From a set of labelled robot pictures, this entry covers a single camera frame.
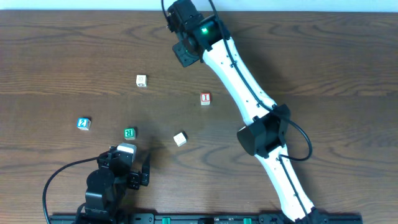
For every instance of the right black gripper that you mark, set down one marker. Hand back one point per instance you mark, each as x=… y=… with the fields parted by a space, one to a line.
x=175 y=20

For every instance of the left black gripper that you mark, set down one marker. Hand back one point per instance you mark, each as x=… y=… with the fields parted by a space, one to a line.
x=135 y=179

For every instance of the blue number 2 block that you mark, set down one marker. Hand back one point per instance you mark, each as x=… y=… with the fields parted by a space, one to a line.
x=83 y=124

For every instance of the red letter I block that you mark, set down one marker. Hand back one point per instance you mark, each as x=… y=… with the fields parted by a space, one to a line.
x=205 y=99

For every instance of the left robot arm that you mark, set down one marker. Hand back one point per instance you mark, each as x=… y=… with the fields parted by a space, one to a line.
x=107 y=186

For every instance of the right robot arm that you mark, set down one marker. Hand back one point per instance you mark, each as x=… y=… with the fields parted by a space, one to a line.
x=208 y=40

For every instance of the green letter R block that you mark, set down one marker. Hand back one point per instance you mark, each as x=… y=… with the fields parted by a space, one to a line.
x=129 y=134

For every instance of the plain wooden block centre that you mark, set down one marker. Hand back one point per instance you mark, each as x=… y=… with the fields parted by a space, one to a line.
x=180 y=139

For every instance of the plain block with black drawing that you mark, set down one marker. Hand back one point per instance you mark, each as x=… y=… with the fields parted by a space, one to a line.
x=141 y=80

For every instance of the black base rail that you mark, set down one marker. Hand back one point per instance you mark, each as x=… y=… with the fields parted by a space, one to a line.
x=267 y=218

